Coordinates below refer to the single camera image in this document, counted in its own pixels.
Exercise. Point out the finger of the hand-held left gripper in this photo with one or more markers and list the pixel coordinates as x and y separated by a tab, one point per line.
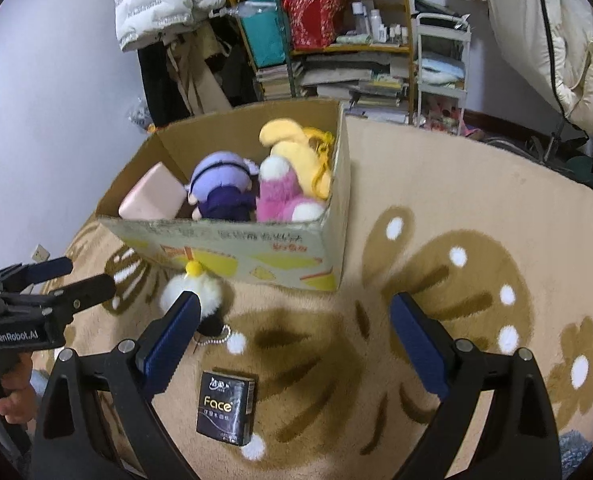
89	292
46	269

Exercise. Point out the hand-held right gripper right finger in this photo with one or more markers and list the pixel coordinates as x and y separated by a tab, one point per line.
421	345

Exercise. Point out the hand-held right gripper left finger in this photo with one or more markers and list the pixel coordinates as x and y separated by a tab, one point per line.
169	345

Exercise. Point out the black tissue pack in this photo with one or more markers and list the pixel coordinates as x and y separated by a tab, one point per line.
226	410

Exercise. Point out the pink squishy cake toy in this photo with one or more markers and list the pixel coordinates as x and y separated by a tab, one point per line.
151	195

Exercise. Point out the cardboard box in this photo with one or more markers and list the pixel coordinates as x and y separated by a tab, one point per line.
276	255

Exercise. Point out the purple plush doll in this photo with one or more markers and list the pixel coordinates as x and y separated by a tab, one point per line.
221	170

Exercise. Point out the pink plush toy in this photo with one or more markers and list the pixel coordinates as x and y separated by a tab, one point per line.
276	195

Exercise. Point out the yellow plush toy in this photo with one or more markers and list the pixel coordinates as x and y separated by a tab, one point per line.
296	155

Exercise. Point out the person's left hand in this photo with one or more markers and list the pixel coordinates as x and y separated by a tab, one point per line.
19	395

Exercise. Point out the beige floral carpet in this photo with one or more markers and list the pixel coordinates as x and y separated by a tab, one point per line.
426	200

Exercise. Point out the plastic bag with yellow contents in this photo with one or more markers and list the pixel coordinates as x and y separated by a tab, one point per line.
139	117

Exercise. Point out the hanging black clothes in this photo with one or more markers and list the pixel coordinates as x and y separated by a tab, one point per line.
161	90

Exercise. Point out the pink printed bag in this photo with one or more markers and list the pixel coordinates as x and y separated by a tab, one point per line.
444	112

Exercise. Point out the hanging beige cloth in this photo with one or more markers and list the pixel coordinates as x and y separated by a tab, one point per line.
196	75

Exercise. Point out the black folding stand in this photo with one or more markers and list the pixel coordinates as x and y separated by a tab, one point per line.
556	140

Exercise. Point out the pile of magazines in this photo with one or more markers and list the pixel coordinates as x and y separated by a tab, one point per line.
346	85

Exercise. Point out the light blue cloth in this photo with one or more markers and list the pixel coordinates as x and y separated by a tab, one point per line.
441	71

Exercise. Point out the stack of thick books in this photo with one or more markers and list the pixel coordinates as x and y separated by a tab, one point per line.
274	82

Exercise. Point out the white puffer jacket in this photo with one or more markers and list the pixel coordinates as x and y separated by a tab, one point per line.
151	5

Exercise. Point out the white trolley cart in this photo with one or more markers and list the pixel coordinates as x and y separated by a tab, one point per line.
417	60

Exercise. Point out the yellow wooden shelf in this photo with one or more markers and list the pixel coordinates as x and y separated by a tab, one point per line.
356	50

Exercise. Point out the teal bag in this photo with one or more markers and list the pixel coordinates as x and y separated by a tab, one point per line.
264	40

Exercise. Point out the row of small cosmetic bottles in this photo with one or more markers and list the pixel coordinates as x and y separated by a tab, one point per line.
376	22

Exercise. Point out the black bag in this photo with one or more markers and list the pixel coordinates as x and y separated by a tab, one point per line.
436	10

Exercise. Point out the red patterned bag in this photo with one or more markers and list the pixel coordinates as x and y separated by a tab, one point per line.
311	22

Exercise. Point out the white wall socket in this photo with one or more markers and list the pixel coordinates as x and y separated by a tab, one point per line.
40	253

